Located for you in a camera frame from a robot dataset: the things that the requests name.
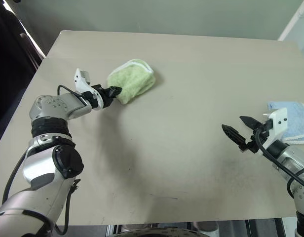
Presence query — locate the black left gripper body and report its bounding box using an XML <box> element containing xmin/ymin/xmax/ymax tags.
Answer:
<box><xmin>91</xmin><ymin>84</ymin><xmax>114</xmax><ymax>109</ymax></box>

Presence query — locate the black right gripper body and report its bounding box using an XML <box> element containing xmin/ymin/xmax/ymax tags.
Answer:
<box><xmin>238</xmin><ymin>121</ymin><xmax>274</xmax><ymax>154</ymax></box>

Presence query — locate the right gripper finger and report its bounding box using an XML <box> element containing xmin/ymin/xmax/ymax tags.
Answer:
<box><xmin>239</xmin><ymin>115</ymin><xmax>262</xmax><ymax>131</ymax></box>
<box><xmin>221</xmin><ymin>124</ymin><xmax>247</xmax><ymax>152</ymax></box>

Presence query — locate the green towel with white trim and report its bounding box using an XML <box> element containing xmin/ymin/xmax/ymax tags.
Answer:
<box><xmin>107</xmin><ymin>58</ymin><xmax>157</xmax><ymax>105</ymax></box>

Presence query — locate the blue towel with white trim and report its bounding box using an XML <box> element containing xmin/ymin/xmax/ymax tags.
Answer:
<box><xmin>266</xmin><ymin>100</ymin><xmax>304</xmax><ymax>144</ymax></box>

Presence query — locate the white round object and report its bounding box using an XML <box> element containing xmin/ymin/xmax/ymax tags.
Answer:
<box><xmin>198</xmin><ymin>221</ymin><xmax>220</xmax><ymax>237</ymax></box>

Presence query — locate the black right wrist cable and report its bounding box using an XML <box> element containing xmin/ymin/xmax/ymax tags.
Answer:
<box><xmin>255</xmin><ymin>127</ymin><xmax>304</xmax><ymax>199</ymax></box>

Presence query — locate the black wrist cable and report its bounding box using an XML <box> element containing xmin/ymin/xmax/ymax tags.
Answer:
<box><xmin>57</xmin><ymin>84</ymin><xmax>92</xmax><ymax>108</ymax></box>
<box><xmin>255</xmin><ymin>127</ymin><xmax>304</xmax><ymax>199</ymax></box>

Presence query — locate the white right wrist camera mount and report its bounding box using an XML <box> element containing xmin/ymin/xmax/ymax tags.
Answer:
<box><xmin>262</xmin><ymin>107</ymin><xmax>289</xmax><ymax>150</ymax></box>

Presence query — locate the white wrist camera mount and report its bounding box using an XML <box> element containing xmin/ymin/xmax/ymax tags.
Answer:
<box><xmin>262</xmin><ymin>107</ymin><xmax>289</xmax><ymax>150</ymax></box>
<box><xmin>74</xmin><ymin>68</ymin><xmax>105</xmax><ymax>110</ymax></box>

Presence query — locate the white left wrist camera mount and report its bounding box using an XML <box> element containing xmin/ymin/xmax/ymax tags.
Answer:
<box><xmin>74</xmin><ymin>68</ymin><xmax>105</xmax><ymax>110</ymax></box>

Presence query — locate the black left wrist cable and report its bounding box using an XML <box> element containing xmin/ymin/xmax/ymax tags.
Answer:
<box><xmin>57</xmin><ymin>84</ymin><xmax>92</xmax><ymax>108</ymax></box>

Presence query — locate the white wall pipe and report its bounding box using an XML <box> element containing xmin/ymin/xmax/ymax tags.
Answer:
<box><xmin>277</xmin><ymin>0</ymin><xmax>304</xmax><ymax>41</ymax></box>

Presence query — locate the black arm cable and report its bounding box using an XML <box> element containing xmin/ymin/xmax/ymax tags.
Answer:
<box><xmin>2</xmin><ymin>147</ymin><xmax>30</xmax><ymax>204</ymax></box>
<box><xmin>54</xmin><ymin>179</ymin><xmax>81</xmax><ymax>236</ymax></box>

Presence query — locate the grey metal table frame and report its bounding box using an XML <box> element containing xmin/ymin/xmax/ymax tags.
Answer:
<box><xmin>102</xmin><ymin>218</ymin><xmax>286</xmax><ymax>237</ymax></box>

